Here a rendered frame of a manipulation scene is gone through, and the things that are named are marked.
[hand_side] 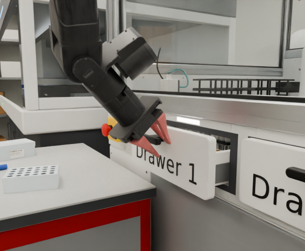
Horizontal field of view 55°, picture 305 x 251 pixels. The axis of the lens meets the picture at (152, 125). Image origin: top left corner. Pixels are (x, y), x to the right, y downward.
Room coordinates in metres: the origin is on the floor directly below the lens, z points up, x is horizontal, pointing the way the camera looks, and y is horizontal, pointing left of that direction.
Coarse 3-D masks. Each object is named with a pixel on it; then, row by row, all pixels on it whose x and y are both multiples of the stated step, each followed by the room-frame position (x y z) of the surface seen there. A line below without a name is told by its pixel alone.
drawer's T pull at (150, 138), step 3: (144, 135) 0.59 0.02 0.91; (147, 135) 0.58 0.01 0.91; (150, 135) 0.58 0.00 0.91; (153, 135) 0.59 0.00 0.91; (156, 135) 0.59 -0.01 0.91; (147, 138) 0.58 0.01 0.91; (150, 138) 0.57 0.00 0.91; (153, 138) 0.55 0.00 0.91; (156, 138) 0.55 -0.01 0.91; (159, 138) 0.55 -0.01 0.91; (150, 141) 0.57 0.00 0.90; (153, 141) 0.55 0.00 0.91; (156, 141) 0.55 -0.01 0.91; (159, 141) 0.55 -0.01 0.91; (162, 141) 0.58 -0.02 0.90; (156, 144) 0.55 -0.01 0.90; (159, 144) 0.55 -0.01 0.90
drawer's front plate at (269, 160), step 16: (256, 144) 0.44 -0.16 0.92; (272, 144) 0.42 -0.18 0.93; (256, 160) 0.44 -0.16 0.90; (272, 160) 0.42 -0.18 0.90; (288, 160) 0.40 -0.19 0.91; (304, 160) 0.38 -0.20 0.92; (240, 176) 0.47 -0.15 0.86; (272, 176) 0.42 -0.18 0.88; (240, 192) 0.47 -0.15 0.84; (256, 192) 0.44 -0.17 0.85; (272, 192) 0.42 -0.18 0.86; (288, 192) 0.39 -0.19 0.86; (304, 192) 0.37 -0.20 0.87; (256, 208) 0.44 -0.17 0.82; (272, 208) 0.41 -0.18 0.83; (304, 208) 0.37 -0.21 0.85; (304, 224) 0.37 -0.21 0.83
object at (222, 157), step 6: (222, 150) 0.52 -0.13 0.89; (228, 150) 0.52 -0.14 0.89; (216, 156) 0.50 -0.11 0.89; (222, 156) 0.51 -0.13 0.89; (228, 156) 0.52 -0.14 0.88; (216, 162) 0.50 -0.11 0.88; (222, 162) 0.51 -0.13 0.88; (228, 162) 0.52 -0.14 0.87; (216, 168) 0.50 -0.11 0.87; (222, 168) 0.51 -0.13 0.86; (228, 168) 0.52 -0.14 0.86; (216, 174) 0.50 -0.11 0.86; (222, 174) 0.51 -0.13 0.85; (228, 174) 0.52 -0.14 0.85; (216, 180) 0.50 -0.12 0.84; (222, 180) 0.51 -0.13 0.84; (228, 180) 0.52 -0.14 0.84
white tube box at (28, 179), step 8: (16, 168) 0.73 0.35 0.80; (24, 168) 0.73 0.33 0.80; (32, 168) 0.73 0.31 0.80; (40, 168) 0.73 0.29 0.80; (48, 168) 0.73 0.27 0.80; (56, 168) 0.73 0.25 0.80; (8, 176) 0.67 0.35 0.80; (16, 176) 0.67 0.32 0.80; (24, 176) 0.67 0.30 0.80; (32, 176) 0.67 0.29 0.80; (40, 176) 0.67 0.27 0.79; (48, 176) 0.68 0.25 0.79; (56, 176) 0.68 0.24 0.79; (8, 184) 0.66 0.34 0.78; (16, 184) 0.66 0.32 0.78; (24, 184) 0.66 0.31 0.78; (32, 184) 0.67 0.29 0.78; (40, 184) 0.67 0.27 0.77; (48, 184) 0.68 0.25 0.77; (56, 184) 0.68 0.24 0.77; (8, 192) 0.66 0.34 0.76
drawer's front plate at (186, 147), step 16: (176, 128) 0.57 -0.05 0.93; (160, 144) 0.60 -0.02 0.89; (176, 144) 0.55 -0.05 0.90; (192, 144) 0.51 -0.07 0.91; (208, 144) 0.47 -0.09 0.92; (144, 160) 0.66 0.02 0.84; (176, 160) 0.55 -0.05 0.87; (192, 160) 0.51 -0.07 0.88; (208, 160) 0.47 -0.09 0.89; (160, 176) 0.60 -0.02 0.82; (176, 176) 0.55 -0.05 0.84; (208, 176) 0.47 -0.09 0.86; (192, 192) 0.50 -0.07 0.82; (208, 192) 0.47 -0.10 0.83
